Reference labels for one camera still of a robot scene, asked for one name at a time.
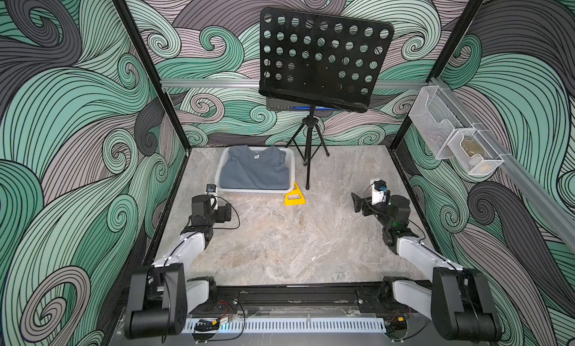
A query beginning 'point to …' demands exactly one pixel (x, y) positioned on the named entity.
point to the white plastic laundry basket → (290, 160)
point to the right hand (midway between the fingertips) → (370, 191)
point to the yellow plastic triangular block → (296, 191)
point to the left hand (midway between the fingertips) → (217, 201)
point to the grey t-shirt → (242, 168)
